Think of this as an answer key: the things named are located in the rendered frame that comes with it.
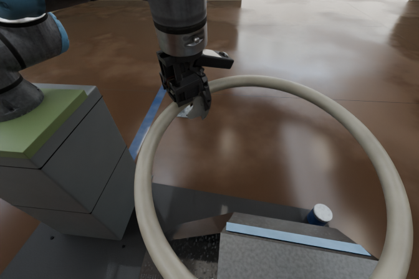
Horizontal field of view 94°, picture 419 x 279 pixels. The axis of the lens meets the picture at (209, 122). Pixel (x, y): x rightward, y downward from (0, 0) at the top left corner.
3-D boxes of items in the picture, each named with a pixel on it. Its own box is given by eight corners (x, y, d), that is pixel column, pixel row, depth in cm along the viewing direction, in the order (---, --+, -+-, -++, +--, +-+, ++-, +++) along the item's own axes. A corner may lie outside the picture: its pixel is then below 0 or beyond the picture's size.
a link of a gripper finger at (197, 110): (187, 127, 51) (179, 99, 45) (206, 116, 53) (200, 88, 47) (194, 133, 49) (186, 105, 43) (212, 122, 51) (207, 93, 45)
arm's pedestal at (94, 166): (47, 242, 118) (-121, 160, 59) (92, 170, 153) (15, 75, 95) (126, 251, 113) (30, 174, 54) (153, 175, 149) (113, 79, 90)
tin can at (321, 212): (326, 229, 118) (335, 222, 109) (308, 228, 119) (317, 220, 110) (320, 212, 125) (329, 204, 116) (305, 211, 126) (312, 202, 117)
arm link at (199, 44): (188, 4, 37) (219, 24, 32) (191, 28, 41) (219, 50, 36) (144, 18, 34) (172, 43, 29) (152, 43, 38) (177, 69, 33)
